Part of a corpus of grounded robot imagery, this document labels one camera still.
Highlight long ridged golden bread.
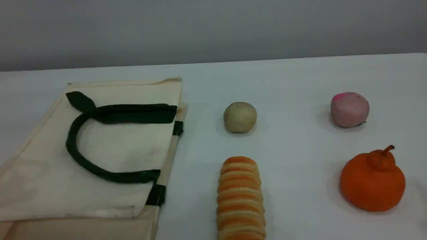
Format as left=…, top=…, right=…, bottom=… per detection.
left=216, top=156, right=266, bottom=240

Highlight white canvas bag green handles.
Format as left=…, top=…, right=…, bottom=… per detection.
left=0, top=77, right=188, bottom=240

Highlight pink peach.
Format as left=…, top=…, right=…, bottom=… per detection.
left=331, top=92, right=370, bottom=128

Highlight round beige bun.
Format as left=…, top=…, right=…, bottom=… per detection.
left=224, top=102, right=258, bottom=134

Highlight orange tangerine with stem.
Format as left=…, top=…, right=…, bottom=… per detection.
left=339, top=145, right=406, bottom=212

